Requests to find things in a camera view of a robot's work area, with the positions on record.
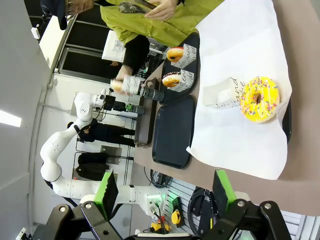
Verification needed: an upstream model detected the glazed brown donut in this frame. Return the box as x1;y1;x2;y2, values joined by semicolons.
166;47;185;63
161;72;182;89

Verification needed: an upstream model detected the black coiled cable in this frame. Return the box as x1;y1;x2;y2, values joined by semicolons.
187;186;221;237

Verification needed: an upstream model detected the bystander in dark clothes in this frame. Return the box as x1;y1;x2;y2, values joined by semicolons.
66;118;136;148

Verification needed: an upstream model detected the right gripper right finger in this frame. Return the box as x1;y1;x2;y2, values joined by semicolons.
201;169;293;240

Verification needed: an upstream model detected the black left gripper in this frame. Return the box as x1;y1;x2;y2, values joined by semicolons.
103;94;135;113

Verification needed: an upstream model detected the white script-printed paper sheet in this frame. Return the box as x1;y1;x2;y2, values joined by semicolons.
186;0;293;181

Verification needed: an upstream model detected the white script paper sleeve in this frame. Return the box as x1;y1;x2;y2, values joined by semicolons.
170;43;200;70
202;76;247;111
166;69;195;94

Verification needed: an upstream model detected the bystander in dark jacket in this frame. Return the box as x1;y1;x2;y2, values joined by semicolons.
39;0;96;31

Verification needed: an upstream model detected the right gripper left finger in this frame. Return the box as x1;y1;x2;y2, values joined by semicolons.
47;169;121;240

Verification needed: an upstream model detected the person's right hand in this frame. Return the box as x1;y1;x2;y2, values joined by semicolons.
115;65;134;82

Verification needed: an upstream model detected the person's right forearm black sleeve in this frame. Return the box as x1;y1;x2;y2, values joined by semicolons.
122;34;151;76

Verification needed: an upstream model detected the person in yellow-green jacket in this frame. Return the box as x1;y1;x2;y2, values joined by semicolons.
99;0;226;48

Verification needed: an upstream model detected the black plastic tray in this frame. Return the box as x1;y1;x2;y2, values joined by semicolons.
281;98;293;144
159;31;201;105
151;95;197;170

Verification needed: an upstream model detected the yellow black tape measure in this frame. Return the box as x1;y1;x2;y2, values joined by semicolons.
171;209;182;225

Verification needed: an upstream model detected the yellow sprinkled donut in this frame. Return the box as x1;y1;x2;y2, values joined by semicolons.
239;76;281;124

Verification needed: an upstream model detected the person's left hand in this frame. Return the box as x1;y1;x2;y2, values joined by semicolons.
144;0;180;22

